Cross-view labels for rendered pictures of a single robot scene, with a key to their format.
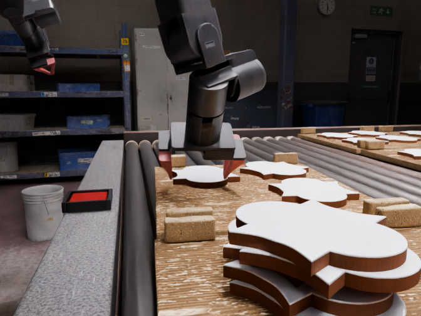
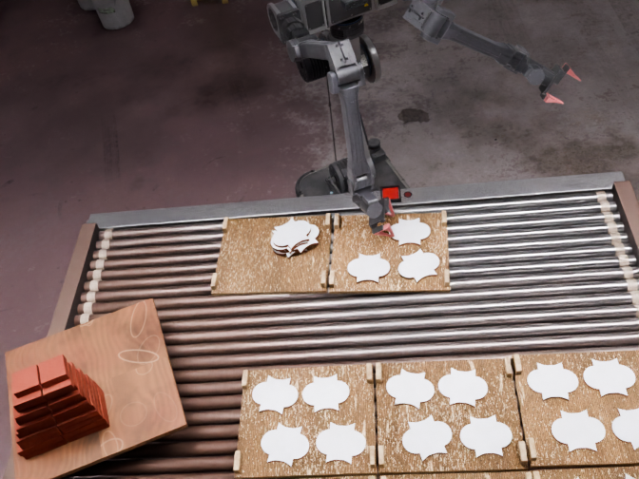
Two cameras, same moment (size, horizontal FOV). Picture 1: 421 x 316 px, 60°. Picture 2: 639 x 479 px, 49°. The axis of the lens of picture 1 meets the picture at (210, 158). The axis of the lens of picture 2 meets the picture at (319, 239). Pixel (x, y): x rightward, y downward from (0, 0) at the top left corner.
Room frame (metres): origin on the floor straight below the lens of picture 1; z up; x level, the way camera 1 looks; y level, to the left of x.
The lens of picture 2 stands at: (1.01, -1.61, 2.86)
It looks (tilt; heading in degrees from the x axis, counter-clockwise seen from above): 49 degrees down; 112
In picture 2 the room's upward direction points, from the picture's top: 11 degrees counter-clockwise
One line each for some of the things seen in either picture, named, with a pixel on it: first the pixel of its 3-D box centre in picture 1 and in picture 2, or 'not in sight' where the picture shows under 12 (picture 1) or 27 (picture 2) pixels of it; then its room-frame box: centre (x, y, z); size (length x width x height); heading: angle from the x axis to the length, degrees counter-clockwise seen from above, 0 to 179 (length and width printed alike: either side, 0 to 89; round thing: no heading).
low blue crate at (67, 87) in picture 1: (77, 88); not in sight; (4.67, 1.66, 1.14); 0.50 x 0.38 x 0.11; 115
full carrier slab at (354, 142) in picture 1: (366, 137); (593, 404); (1.33, -0.57, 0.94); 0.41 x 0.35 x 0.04; 12
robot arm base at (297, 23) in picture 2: not in sight; (293, 30); (0.23, 0.49, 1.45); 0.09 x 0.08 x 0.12; 37
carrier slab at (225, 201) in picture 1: (252, 190); (389, 252); (0.65, -0.08, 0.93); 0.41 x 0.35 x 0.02; 9
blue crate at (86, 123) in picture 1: (89, 121); not in sight; (4.75, 1.57, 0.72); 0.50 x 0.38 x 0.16; 99
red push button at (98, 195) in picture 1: (89, 200); (390, 194); (0.61, 0.21, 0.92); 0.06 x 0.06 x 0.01; 13
